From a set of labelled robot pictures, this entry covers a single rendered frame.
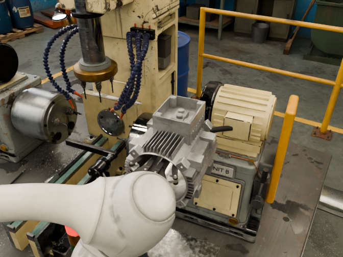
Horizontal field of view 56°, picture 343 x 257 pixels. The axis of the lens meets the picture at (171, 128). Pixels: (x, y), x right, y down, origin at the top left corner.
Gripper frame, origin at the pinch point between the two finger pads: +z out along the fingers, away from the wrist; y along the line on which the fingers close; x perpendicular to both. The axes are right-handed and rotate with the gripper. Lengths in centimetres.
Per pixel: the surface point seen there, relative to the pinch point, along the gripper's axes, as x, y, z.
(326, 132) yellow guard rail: 164, -65, 224
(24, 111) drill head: 29, 84, 22
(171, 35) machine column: 11, 35, 79
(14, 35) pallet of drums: 172, 436, 314
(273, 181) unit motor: 34, -26, 25
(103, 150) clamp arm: 37, 42, 19
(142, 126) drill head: 25.3, 26.1, 27.4
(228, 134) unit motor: 14.6, -9.5, 22.7
